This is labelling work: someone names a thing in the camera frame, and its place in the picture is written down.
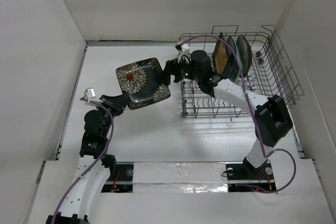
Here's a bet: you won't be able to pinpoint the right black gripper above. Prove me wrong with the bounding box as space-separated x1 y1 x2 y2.
154 54 201 87

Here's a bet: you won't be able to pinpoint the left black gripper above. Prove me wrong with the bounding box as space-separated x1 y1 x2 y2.
94 92 128 137

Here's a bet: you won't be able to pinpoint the black floral square plate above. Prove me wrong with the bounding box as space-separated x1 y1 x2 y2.
115 58 171 110

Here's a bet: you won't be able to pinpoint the yellow square plate black rim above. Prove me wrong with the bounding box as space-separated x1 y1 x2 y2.
212 32 229 75

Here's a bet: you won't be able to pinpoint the teal square plate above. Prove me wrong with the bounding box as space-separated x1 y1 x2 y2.
224 36 239 82

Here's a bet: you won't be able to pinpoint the round cream plate brown rim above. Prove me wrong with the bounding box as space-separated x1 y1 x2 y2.
236 34 253 77

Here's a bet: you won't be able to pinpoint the pale green rectangular plate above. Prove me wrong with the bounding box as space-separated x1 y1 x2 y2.
234 43 240 60

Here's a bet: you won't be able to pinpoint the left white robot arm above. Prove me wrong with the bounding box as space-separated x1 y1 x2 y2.
46 92 129 223

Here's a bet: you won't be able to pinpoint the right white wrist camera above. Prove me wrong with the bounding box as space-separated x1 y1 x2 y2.
175 42 190 63

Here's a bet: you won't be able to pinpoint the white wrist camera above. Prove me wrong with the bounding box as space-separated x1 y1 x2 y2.
175 42 190 63
80 88 102 104

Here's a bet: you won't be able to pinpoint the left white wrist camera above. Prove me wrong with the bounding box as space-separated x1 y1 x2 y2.
80 88 102 104

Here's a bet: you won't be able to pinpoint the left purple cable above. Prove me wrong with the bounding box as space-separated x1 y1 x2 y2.
54 98 114 221

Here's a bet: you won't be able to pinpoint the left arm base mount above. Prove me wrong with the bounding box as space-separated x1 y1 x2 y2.
101 163 134 193

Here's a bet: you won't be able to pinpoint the grey wire dish rack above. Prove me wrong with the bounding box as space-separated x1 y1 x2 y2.
180 25 304 119

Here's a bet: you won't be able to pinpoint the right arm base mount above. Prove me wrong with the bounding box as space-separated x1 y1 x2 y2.
222 161 277 193

